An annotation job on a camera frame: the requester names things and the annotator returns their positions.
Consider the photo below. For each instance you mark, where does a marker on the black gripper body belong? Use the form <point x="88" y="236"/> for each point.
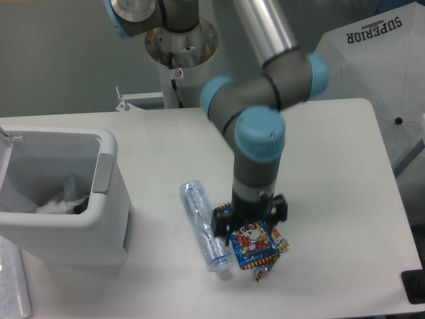
<point x="246" y="212"/>

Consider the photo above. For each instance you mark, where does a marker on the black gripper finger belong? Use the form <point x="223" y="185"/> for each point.
<point x="276" y="212"/>
<point x="223" y="224"/>

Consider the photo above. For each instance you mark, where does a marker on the crushed clear plastic bottle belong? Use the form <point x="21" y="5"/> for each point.
<point x="200" y="212"/>

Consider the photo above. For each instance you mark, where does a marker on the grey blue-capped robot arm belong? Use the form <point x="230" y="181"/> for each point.
<point x="246" y="114"/>

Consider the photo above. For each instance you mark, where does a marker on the white trash can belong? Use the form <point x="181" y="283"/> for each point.
<point x="36" y="161"/>

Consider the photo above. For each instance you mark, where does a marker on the blue snack wrapper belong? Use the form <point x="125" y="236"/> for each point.
<point x="257" y="250"/>

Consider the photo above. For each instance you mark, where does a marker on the white crumpled tissue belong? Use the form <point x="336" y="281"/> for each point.
<point x="70" y="201"/>

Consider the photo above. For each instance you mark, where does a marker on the black device at edge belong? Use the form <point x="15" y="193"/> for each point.
<point x="413" y="282"/>

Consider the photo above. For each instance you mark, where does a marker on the white Superior umbrella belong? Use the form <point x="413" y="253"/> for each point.
<point x="381" y="59"/>

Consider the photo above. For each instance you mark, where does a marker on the white paper sheet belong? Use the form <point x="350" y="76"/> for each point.
<point x="15" y="299"/>

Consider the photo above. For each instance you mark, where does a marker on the white metal base frame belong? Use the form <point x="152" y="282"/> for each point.
<point x="144" y="101"/>

